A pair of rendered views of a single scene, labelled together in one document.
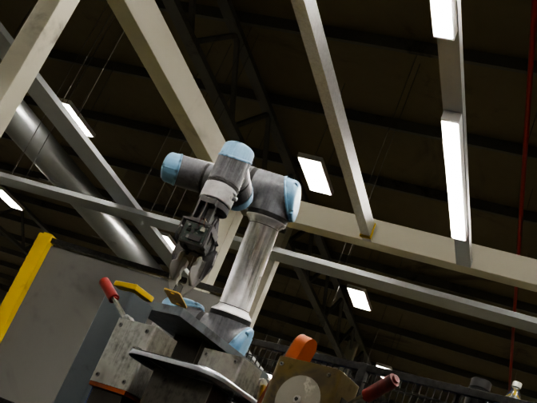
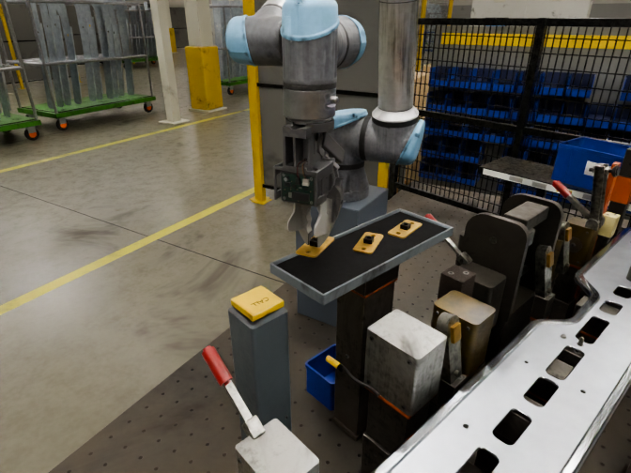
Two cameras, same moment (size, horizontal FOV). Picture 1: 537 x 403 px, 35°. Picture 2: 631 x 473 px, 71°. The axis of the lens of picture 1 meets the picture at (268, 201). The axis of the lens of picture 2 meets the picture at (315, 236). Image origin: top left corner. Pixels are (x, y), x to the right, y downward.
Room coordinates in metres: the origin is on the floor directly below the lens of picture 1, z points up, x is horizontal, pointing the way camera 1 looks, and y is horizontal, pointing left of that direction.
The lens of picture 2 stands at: (1.12, 0.00, 1.55)
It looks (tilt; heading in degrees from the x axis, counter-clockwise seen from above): 26 degrees down; 9
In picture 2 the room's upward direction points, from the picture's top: straight up
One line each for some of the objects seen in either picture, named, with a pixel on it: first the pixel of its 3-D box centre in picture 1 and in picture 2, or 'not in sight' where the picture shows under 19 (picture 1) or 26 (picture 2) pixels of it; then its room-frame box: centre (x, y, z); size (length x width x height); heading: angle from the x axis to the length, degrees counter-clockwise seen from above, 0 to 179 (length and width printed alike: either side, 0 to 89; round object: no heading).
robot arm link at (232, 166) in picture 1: (231, 168); (310, 44); (1.77, 0.10, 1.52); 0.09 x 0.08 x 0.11; 166
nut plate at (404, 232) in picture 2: not in sight; (405, 226); (1.96, -0.06, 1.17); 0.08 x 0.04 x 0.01; 151
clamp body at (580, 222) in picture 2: not in sight; (561, 277); (2.32, -0.54, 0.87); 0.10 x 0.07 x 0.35; 51
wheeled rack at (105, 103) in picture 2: not in sight; (82, 63); (8.17, 4.92, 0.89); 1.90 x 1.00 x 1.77; 159
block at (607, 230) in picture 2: not in sight; (592, 271); (2.35, -0.64, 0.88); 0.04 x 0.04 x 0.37; 51
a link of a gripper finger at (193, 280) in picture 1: (191, 275); (320, 225); (1.75, 0.09, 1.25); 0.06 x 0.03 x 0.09; 164
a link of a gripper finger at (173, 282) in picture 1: (174, 269); (298, 221); (1.76, 0.13, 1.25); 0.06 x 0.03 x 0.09; 164
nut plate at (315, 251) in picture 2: (177, 296); (315, 242); (1.78, 0.10, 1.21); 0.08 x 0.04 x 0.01; 164
